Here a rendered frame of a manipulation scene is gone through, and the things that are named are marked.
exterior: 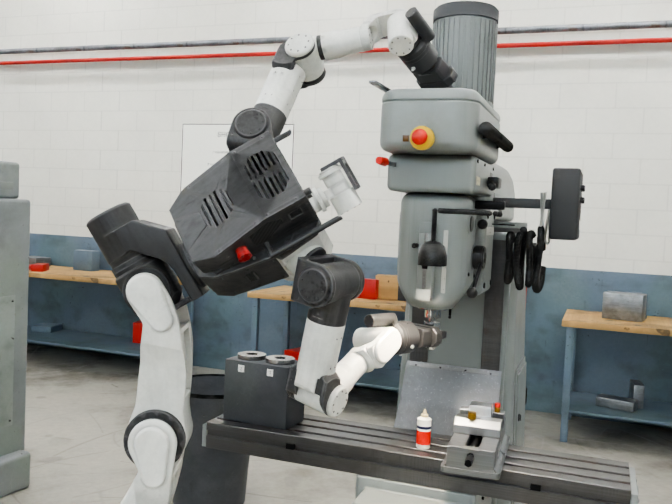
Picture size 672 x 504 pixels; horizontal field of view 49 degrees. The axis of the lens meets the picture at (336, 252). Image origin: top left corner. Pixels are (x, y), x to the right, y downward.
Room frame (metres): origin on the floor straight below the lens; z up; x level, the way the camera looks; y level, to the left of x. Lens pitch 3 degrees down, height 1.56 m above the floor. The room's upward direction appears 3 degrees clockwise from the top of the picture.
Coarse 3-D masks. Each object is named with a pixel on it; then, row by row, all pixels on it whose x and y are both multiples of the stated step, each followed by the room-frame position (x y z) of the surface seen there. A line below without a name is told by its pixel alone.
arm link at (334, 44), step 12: (312, 36) 1.94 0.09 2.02; (324, 36) 1.93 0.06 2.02; (336, 36) 1.92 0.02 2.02; (348, 36) 1.92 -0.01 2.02; (324, 48) 1.93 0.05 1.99; (336, 48) 1.92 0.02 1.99; (348, 48) 1.93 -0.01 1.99; (360, 48) 1.93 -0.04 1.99; (300, 60) 1.90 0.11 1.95; (312, 60) 1.92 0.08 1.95; (312, 72) 1.95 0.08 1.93; (324, 72) 1.99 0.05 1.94
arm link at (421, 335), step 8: (408, 328) 1.93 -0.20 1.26; (416, 328) 1.96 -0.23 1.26; (424, 328) 1.98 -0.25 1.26; (432, 328) 1.99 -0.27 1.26; (416, 336) 1.94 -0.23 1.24; (424, 336) 1.97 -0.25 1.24; (432, 336) 1.99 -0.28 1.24; (440, 336) 1.99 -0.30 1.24; (416, 344) 1.95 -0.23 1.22; (424, 344) 1.97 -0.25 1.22; (432, 344) 1.99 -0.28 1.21; (408, 352) 1.95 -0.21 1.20
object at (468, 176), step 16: (400, 160) 1.97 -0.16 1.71; (416, 160) 1.96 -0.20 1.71; (432, 160) 1.94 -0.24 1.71; (448, 160) 1.93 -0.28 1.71; (464, 160) 1.91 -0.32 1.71; (480, 160) 1.98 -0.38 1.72; (400, 176) 1.97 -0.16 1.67; (416, 176) 1.96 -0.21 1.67; (432, 176) 1.94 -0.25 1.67; (448, 176) 1.93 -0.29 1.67; (464, 176) 1.91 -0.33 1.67; (480, 176) 1.98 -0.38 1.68; (432, 192) 1.98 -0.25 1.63; (448, 192) 1.94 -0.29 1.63; (464, 192) 1.92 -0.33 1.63; (480, 192) 2.01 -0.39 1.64
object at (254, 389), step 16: (240, 352) 2.26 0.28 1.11; (256, 352) 2.27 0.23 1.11; (240, 368) 2.19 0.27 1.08; (256, 368) 2.17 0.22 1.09; (272, 368) 2.15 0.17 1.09; (288, 368) 2.13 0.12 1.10; (224, 384) 2.22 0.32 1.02; (240, 384) 2.19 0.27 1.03; (256, 384) 2.17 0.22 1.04; (272, 384) 2.15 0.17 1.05; (224, 400) 2.21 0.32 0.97; (240, 400) 2.19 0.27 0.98; (256, 400) 2.17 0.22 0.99; (272, 400) 2.14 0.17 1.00; (288, 400) 2.14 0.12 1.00; (224, 416) 2.21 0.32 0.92; (240, 416) 2.19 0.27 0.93; (256, 416) 2.17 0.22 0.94; (272, 416) 2.14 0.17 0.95; (288, 416) 2.14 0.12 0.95
